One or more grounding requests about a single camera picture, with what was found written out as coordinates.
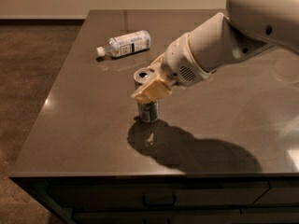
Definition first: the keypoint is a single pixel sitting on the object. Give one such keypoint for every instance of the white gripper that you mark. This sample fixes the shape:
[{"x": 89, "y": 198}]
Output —
[{"x": 179, "y": 62}]

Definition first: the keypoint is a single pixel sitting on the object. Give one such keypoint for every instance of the silver redbull can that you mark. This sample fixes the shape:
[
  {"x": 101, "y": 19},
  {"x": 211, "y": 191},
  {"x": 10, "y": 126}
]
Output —
[{"x": 147, "y": 112}]

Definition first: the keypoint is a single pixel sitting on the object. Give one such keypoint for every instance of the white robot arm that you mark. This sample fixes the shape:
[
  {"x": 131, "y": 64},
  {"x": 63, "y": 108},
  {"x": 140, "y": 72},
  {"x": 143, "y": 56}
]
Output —
[{"x": 245, "y": 29}]

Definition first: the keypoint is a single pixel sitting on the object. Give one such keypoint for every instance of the clear plastic water bottle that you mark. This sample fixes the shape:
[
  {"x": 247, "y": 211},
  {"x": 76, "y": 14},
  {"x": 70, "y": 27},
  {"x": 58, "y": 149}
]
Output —
[{"x": 124, "y": 45}]

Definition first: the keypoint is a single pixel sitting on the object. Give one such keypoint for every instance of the dark upper drawer front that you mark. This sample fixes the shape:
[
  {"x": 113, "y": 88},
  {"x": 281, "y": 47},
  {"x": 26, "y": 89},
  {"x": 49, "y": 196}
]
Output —
[{"x": 95, "y": 198}]

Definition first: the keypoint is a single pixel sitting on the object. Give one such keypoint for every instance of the dark drawer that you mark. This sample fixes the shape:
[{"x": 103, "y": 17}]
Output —
[
  {"x": 276, "y": 215},
  {"x": 95, "y": 198}
]

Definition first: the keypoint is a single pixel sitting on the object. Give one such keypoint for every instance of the dark lower drawer front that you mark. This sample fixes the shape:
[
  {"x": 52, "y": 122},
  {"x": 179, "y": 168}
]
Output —
[{"x": 276, "y": 215}]

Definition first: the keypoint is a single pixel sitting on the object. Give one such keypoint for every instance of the black drawer handle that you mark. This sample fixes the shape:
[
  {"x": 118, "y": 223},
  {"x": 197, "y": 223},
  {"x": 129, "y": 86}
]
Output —
[{"x": 159, "y": 199}]

